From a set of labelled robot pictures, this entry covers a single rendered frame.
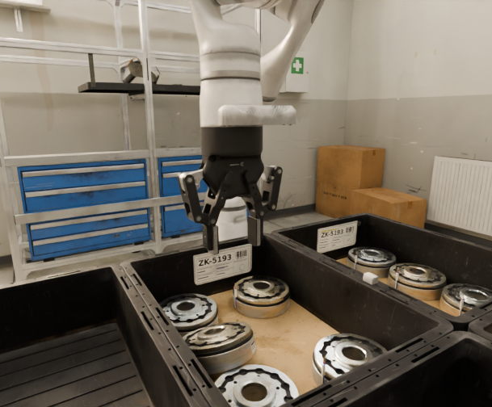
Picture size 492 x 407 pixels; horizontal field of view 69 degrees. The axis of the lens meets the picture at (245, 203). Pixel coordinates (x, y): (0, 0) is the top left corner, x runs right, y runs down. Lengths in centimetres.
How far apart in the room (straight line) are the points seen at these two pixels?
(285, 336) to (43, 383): 34
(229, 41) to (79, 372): 46
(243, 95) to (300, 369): 37
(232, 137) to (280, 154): 361
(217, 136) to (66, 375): 38
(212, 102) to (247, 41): 7
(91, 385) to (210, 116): 37
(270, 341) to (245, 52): 41
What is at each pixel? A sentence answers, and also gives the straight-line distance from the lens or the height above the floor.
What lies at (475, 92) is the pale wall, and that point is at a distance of 377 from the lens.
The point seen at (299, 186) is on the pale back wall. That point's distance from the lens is 425.
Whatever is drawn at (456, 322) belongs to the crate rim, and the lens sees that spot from 51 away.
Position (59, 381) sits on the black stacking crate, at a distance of 58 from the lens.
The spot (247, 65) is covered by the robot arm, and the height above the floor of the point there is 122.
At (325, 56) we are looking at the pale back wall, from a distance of 441.
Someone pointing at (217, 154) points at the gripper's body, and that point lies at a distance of 41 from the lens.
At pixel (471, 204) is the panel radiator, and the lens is 367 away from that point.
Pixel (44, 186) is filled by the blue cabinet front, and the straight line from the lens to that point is 237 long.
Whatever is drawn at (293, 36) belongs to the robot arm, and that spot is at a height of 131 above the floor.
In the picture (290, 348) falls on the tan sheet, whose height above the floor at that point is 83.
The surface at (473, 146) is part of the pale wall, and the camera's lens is 375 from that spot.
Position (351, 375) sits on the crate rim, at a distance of 39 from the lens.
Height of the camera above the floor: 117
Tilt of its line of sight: 14 degrees down
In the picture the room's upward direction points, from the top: straight up
